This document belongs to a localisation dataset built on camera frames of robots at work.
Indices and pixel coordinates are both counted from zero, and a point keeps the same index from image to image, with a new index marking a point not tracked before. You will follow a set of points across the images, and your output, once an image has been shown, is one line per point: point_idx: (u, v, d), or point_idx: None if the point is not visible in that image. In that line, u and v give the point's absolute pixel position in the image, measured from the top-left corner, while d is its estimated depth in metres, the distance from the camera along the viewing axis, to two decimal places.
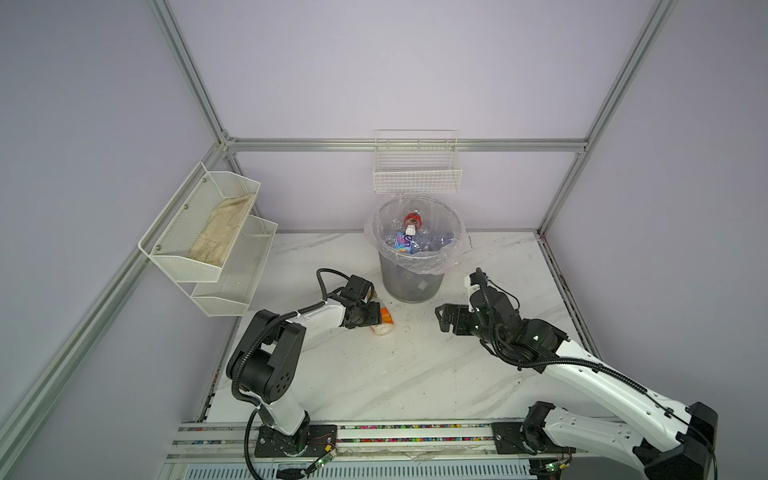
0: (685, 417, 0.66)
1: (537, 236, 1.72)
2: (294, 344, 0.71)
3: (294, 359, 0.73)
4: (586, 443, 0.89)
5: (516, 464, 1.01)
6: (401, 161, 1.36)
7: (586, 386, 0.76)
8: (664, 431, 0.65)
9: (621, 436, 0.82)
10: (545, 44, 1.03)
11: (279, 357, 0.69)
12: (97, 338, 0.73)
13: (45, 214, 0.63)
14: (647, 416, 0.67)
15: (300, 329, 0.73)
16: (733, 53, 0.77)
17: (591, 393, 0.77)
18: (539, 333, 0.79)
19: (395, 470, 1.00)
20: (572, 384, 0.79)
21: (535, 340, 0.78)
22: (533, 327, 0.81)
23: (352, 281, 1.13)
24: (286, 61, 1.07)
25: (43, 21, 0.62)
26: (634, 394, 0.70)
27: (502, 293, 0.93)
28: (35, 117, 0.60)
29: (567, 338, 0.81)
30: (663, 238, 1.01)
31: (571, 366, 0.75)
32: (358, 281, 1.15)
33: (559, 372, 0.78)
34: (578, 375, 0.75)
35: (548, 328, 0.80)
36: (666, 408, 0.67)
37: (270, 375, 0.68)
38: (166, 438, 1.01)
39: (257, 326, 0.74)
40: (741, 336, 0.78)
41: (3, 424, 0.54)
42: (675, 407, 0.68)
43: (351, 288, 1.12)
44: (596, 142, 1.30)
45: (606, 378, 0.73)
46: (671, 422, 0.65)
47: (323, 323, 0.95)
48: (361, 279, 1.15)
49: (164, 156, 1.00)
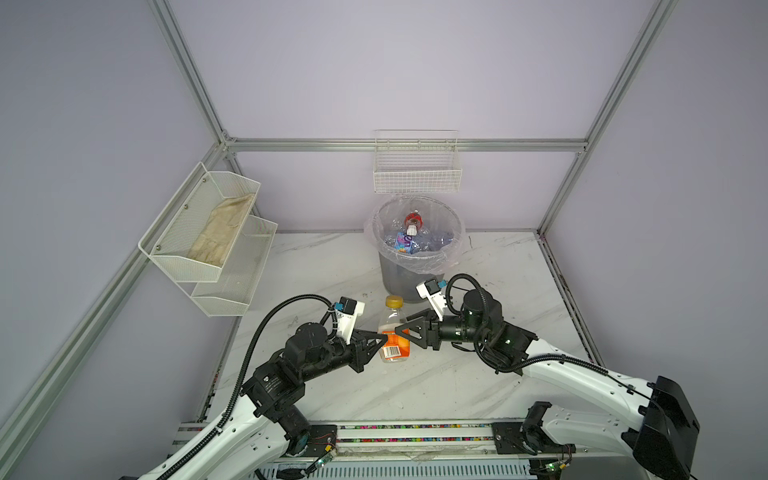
0: (645, 391, 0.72)
1: (537, 236, 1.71)
2: None
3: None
4: (582, 438, 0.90)
5: (516, 464, 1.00)
6: (401, 161, 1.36)
7: (561, 379, 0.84)
8: (628, 407, 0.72)
9: (610, 425, 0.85)
10: (546, 43, 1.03)
11: None
12: (96, 338, 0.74)
13: (41, 213, 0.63)
14: (611, 395, 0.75)
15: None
16: (734, 52, 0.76)
17: (567, 385, 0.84)
18: (512, 338, 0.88)
19: (395, 470, 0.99)
20: (548, 380, 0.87)
21: (507, 344, 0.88)
22: (508, 331, 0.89)
23: (287, 347, 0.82)
24: (286, 59, 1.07)
25: (44, 22, 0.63)
26: (597, 377, 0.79)
27: (495, 299, 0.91)
28: (35, 114, 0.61)
29: (536, 338, 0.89)
30: (664, 237, 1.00)
31: (541, 362, 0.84)
32: (296, 352, 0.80)
33: (535, 370, 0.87)
34: (548, 370, 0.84)
35: (520, 333, 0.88)
36: (628, 385, 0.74)
37: None
38: (165, 438, 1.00)
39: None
40: (743, 336, 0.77)
41: (3, 423, 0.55)
42: (637, 383, 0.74)
43: (289, 359, 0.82)
44: (597, 142, 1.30)
45: (571, 368, 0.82)
46: (632, 398, 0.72)
47: (219, 457, 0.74)
48: (299, 350, 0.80)
49: (164, 156, 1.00)
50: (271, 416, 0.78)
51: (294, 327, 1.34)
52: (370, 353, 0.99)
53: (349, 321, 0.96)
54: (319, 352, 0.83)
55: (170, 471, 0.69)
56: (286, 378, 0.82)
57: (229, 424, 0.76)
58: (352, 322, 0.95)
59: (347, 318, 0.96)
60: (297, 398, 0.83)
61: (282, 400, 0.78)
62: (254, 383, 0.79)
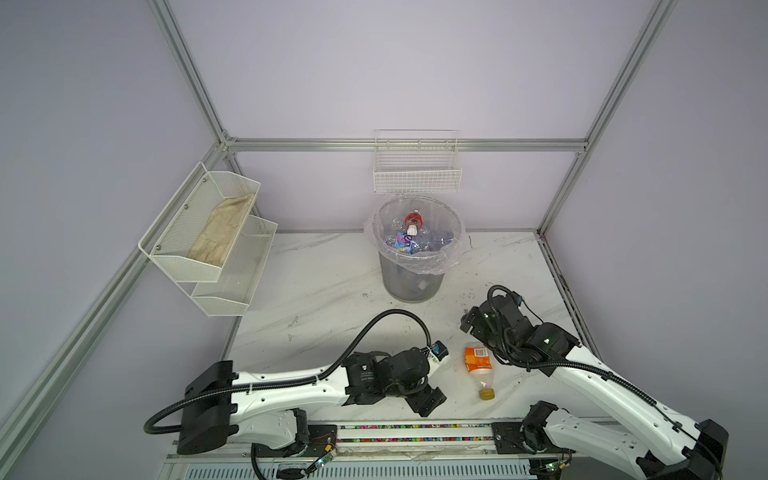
0: (693, 432, 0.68)
1: (537, 236, 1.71)
2: (210, 428, 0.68)
3: (223, 433, 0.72)
4: (585, 446, 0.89)
5: (516, 464, 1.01)
6: (401, 161, 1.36)
7: (597, 395, 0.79)
8: (670, 443, 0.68)
9: (625, 445, 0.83)
10: (545, 43, 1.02)
11: (203, 424, 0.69)
12: (96, 339, 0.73)
13: (43, 213, 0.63)
14: (654, 428, 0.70)
15: (226, 420, 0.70)
16: (734, 53, 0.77)
17: (600, 402, 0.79)
18: (548, 336, 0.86)
19: (395, 470, 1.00)
20: (580, 392, 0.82)
21: (545, 343, 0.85)
22: (544, 331, 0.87)
23: (395, 358, 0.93)
24: (285, 59, 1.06)
25: (45, 23, 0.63)
26: (644, 405, 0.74)
27: (510, 296, 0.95)
28: (35, 114, 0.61)
29: (578, 344, 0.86)
30: (664, 238, 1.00)
31: (581, 371, 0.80)
32: (403, 364, 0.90)
33: (567, 376, 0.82)
34: (586, 382, 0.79)
35: (558, 333, 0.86)
36: (675, 422, 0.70)
37: (191, 435, 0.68)
38: (165, 439, 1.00)
39: (210, 375, 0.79)
40: (743, 335, 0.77)
41: (3, 424, 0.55)
42: (685, 422, 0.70)
43: (391, 366, 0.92)
44: (597, 142, 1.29)
45: (615, 388, 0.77)
46: (678, 436, 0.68)
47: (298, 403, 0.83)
48: (404, 365, 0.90)
49: (164, 155, 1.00)
50: (345, 400, 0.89)
51: (295, 327, 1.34)
52: (431, 401, 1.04)
53: (433, 363, 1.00)
54: (412, 377, 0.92)
55: (268, 386, 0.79)
56: (377, 378, 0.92)
57: (320, 382, 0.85)
58: (435, 366, 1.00)
59: (434, 361, 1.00)
60: (364, 402, 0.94)
61: (363, 393, 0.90)
62: (353, 366, 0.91)
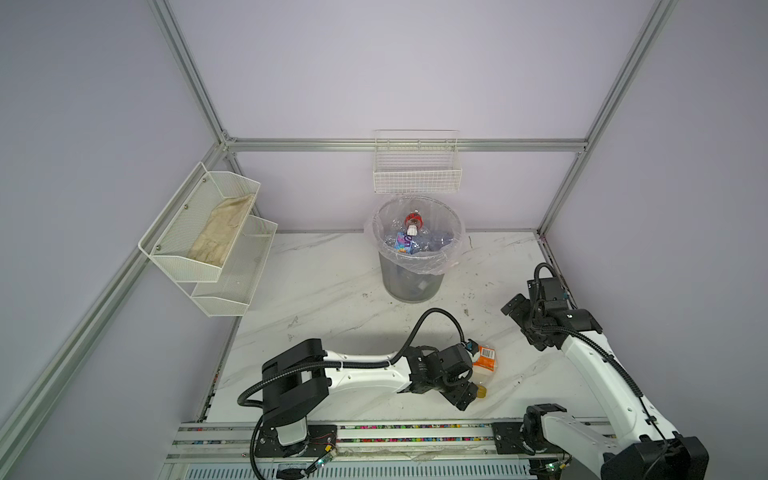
0: (665, 431, 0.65)
1: (537, 236, 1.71)
2: (306, 397, 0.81)
3: (307, 407, 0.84)
4: (570, 442, 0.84)
5: (516, 464, 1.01)
6: (401, 161, 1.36)
7: (590, 372, 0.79)
8: (633, 427, 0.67)
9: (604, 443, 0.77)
10: (546, 43, 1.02)
11: (299, 394, 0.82)
12: (96, 339, 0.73)
13: (43, 214, 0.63)
14: (626, 411, 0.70)
15: (322, 390, 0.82)
16: (734, 54, 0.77)
17: (591, 382, 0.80)
18: (574, 313, 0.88)
19: (395, 470, 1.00)
20: (579, 369, 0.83)
21: (568, 317, 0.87)
22: (575, 310, 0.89)
23: (446, 351, 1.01)
24: (285, 58, 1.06)
25: (44, 23, 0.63)
26: (628, 394, 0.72)
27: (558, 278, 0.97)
28: (34, 115, 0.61)
29: (600, 331, 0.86)
30: (664, 238, 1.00)
31: (584, 345, 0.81)
32: (452, 356, 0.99)
33: (572, 351, 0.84)
34: (585, 357, 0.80)
35: (586, 316, 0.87)
36: (652, 417, 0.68)
37: (286, 403, 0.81)
38: (165, 438, 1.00)
39: (303, 352, 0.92)
40: (744, 335, 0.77)
41: (3, 423, 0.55)
42: (663, 422, 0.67)
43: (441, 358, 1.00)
44: (597, 142, 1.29)
45: (610, 372, 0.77)
46: (645, 426, 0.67)
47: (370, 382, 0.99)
48: (455, 357, 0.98)
49: (164, 155, 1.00)
50: (401, 387, 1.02)
51: (295, 327, 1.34)
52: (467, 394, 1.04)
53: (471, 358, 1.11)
54: (459, 370, 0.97)
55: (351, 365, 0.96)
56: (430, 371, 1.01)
57: (390, 367, 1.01)
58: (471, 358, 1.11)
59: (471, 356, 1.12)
60: (419, 390, 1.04)
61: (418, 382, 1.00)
62: (410, 356, 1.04)
